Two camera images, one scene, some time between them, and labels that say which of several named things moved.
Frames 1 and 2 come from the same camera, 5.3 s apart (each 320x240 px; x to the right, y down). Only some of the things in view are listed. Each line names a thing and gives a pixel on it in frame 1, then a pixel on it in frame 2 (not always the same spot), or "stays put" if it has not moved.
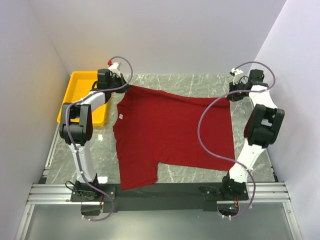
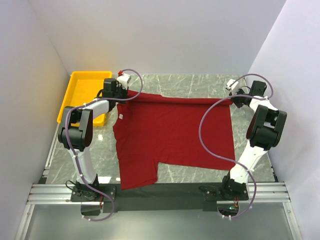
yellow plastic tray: x=79 y=85 stays put
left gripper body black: x=122 y=85 to x=123 y=93
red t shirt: x=151 y=127 stays put
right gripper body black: x=235 y=93 to x=236 y=99
